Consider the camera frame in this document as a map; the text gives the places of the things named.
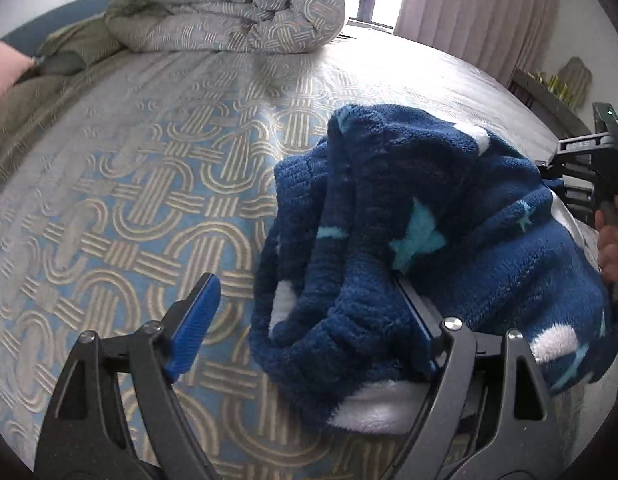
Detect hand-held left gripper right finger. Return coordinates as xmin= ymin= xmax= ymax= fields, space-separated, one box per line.
xmin=384 ymin=274 xmax=566 ymax=480

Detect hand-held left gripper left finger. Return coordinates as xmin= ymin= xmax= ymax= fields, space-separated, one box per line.
xmin=36 ymin=272 xmax=223 ymax=480

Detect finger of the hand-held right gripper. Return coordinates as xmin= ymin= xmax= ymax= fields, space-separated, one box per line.
xmin=535 ymin=159 xmax=598 ymax=222

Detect blue star print pants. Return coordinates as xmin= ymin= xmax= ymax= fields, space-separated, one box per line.
xmin=249 ymin=103 xmax=618 ymax=436

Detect person's right hand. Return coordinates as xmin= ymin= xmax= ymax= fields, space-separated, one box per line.
xmin=594 ymin=209 xmax=618 ymax=287

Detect yellow green shelf decor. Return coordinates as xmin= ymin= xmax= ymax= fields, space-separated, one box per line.
xmin=536 ymin=57 xmax=593 ymax=109

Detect bed with patterned bedspread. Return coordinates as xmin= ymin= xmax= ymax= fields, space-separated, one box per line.
xmin=0 ymin=25 xmax=618 ymax=480

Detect beige curtain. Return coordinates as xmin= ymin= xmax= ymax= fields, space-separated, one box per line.
xmin=393 ymin=0 xmax=563 ymax=87

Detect olive green blanket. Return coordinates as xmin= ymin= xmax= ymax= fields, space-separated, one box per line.
xmin=0 ymin=19 xmax=126 ymax=166

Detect pink pillow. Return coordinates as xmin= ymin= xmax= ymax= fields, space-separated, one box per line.
xmin=0 ymin=35 xmax=36 ymax=107

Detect rolled grey patterned duvet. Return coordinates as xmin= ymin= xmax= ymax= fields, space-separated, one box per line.
xmin=104 ymin=0 xmax=348 ymax=55

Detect blue headboard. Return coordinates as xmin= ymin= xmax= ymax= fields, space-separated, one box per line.
xmin=1 ymin=0 xmax=122 ymax=56

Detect dark wall shelf desk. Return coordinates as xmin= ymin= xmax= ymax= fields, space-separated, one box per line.
xmin=509 ymin=67 xmax=598 ymax=137

